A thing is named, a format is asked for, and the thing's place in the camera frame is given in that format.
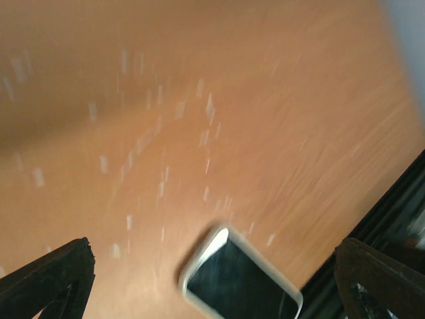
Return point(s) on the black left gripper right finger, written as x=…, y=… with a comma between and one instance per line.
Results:
x=374, y=284

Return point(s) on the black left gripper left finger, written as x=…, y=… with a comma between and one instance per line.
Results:
x=56, y=285

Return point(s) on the black phone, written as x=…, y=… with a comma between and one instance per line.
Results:
x=224, y=276

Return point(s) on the black aluminium frame rail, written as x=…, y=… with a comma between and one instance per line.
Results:
x=397, y=217

